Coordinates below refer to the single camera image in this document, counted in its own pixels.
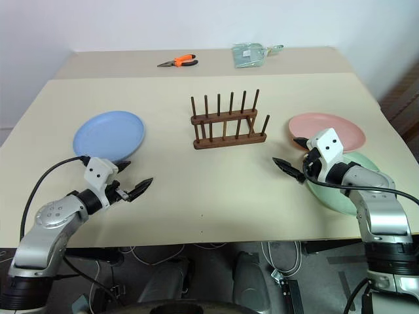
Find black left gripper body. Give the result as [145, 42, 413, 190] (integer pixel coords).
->
[105, 179, 132, 205]

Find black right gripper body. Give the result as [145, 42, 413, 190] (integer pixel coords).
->
[302, 147, 324, 181]

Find wooden dish rack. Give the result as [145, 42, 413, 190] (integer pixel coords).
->
[191, 88, 271, 150]

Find pink plate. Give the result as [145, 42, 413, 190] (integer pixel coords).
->
[288, 113, 367, 154]

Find green plate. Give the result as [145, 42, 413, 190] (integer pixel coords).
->
[305, 151, 382, 217]

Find blue plate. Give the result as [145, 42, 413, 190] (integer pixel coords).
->
[72, 111, 147, 164]

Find dark rounded shape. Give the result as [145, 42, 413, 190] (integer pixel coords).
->
[231, 251, 273, 308]
[137, 258, 191, 304]

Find clear plastic bag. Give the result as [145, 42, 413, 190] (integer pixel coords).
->
[231, 43, 268, 69]

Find brown wooden furniture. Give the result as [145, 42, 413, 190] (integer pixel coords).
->
[378, 61, 419, 142]

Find black box under table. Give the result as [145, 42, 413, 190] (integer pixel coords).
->
[270, 270, 306, 314]

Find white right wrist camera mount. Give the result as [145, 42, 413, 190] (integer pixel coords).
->
[306, 128, 345, 183]

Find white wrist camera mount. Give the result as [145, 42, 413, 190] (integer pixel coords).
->
[84, 156, 118, 209]
[306, 128, 345, 183]

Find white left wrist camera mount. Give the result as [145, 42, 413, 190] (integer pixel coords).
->
[84, 156, 118, 209]

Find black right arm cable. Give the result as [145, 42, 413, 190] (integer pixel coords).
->
[302, 159, 419, 207]

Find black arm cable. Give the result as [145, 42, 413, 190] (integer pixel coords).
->
[18, 156, 91, 243]
[302, 159, 419, 207]

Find white floor cable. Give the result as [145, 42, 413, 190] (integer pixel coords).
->
[260, 241, 302, 274]
[117, 242, 230, 266]

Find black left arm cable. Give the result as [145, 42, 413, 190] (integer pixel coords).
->
[18, 156, 91, 243]

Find orange handled pliers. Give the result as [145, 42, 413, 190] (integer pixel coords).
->
[156, 54, 200, 69]

